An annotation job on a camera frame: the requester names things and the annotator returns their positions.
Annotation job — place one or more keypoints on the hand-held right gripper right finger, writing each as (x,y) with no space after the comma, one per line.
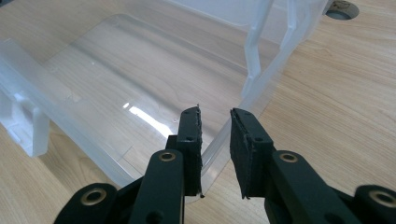
(249,155)

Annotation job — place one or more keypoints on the clear plastic storage bin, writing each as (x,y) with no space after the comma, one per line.
(124,87)

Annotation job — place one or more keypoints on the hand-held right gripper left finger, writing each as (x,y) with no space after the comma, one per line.
(190,149)

